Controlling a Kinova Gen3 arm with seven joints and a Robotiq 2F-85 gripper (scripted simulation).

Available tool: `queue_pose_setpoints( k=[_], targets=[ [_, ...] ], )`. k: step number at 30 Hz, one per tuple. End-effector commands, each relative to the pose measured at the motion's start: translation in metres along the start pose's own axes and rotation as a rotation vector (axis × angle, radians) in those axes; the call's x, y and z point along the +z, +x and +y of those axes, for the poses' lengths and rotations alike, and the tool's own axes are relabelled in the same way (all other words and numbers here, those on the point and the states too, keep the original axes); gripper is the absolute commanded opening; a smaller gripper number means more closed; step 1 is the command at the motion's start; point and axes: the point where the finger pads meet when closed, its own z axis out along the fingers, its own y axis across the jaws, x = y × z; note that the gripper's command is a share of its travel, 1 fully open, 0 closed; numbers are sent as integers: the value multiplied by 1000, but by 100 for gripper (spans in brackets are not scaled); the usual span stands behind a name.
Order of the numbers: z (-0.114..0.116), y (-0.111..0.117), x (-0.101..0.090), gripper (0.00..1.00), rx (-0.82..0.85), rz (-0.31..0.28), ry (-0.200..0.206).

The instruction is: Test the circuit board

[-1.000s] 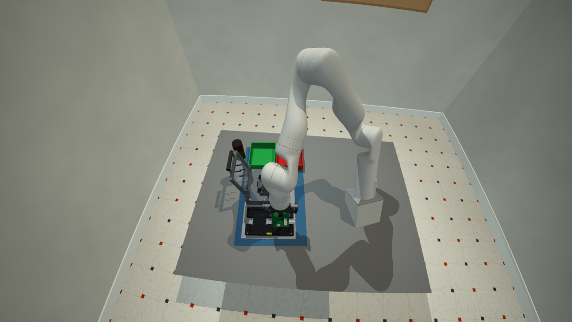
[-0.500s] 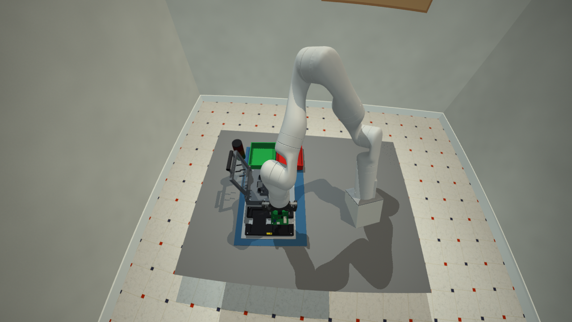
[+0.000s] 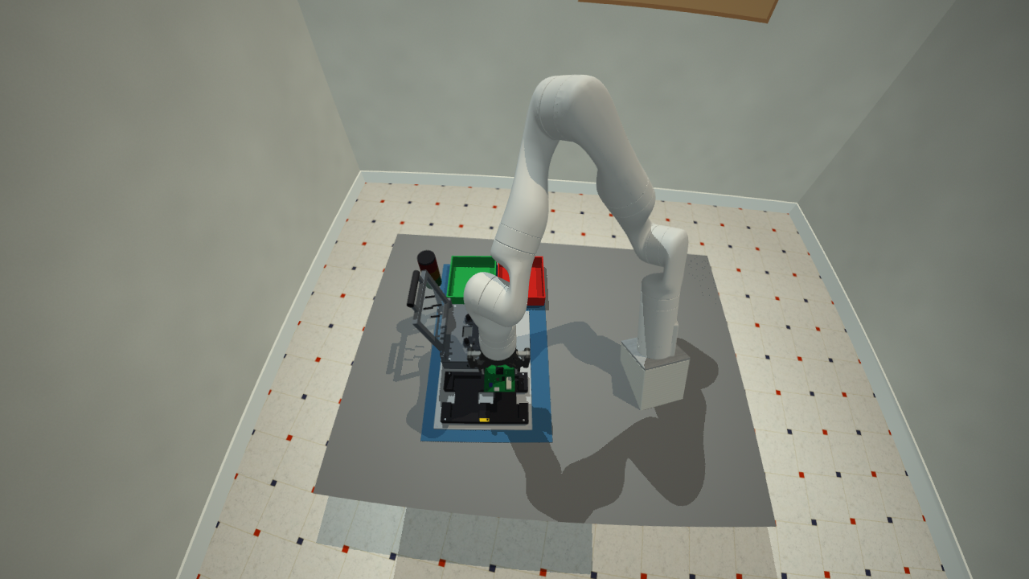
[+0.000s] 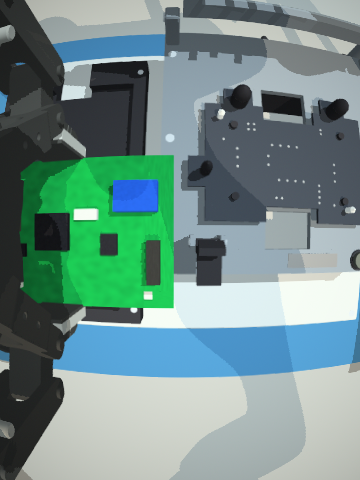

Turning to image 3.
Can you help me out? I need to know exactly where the red bin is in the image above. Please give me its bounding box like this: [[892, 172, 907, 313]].
[[498, 257, 545, 306]]

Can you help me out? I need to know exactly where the green circuit board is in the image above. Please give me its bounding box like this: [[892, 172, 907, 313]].
[[484, 365, 515, 392]]

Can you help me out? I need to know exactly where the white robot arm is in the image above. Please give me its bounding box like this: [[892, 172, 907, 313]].
[[464, 75, 688, 360]]

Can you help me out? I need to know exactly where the green bin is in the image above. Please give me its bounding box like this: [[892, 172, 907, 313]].
[[446, 256, 497, 304]]

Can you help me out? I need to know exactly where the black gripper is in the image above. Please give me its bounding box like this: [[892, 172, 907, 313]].
[[467, 347, 531, 374]]

